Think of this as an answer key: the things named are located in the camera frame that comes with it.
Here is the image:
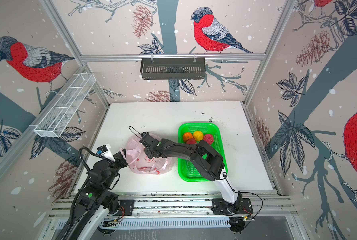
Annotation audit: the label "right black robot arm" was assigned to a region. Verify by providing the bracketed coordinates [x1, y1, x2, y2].
[139, 132, 243, 216]

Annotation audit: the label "green plastic basket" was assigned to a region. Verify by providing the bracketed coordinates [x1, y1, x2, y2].
[177, 123, 228, 183]

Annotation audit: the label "red round lychee fruit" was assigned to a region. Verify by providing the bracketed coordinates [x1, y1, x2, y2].
[203, 134, 214, 145]

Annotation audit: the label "aluminium mounting rail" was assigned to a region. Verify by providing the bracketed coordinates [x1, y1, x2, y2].
[47, 191, 299, 218]

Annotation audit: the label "orange fruit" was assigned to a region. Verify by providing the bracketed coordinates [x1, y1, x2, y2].
[183, 132, 193, 143]

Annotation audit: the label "white mesh wall shelf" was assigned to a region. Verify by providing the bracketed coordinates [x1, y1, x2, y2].
[34, 73, 96, 138]

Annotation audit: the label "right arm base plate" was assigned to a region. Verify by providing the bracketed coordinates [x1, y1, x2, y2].
[211, 198, 254, 216]

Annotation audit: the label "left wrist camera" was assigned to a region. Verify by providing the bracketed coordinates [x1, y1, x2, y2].
[96, 144, 114, 162]

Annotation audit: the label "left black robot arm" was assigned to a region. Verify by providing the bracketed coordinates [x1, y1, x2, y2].
[56, 145, 128, 240]

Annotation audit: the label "black hanging wire basket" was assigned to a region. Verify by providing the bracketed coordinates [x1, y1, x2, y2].
[140, 58, 206, 80]

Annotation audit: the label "yellow lemon fruit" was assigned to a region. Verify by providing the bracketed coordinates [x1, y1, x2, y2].
[193, 131, 204, 142]

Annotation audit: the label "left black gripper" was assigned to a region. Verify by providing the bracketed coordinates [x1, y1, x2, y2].
[103, 147, 128, 189]

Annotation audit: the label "red dragon fruit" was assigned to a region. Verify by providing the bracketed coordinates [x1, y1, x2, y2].
[186, 138, 197, 144]

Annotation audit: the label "pink plastic bag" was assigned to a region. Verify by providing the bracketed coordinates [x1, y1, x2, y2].
[120, 136, 177, 175]

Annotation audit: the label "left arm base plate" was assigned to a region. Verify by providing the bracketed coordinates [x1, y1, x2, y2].
[95, 200, 135, 217]

